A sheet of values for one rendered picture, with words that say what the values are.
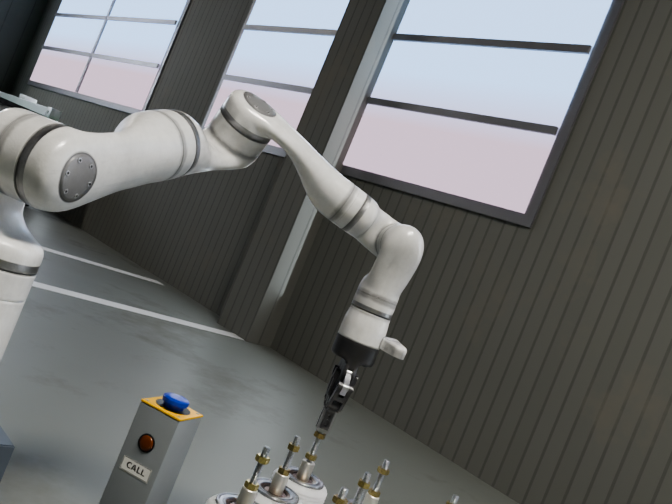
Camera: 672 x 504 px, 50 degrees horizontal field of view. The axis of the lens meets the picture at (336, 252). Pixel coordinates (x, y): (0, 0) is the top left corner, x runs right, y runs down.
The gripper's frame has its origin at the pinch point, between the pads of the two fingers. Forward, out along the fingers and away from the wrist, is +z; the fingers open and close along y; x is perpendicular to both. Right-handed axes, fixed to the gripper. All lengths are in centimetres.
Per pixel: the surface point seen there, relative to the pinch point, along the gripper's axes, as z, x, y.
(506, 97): -121, 52, -207
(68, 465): 36, -41, -33
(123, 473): 14.8, -26.1, 13.5
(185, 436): 7.1, -20.0, 12.0
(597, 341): -33, 106, -144
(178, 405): 3.1, -22.7, 12.8
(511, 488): 32, 101, -152
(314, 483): 10.1, 2.1, 1.0
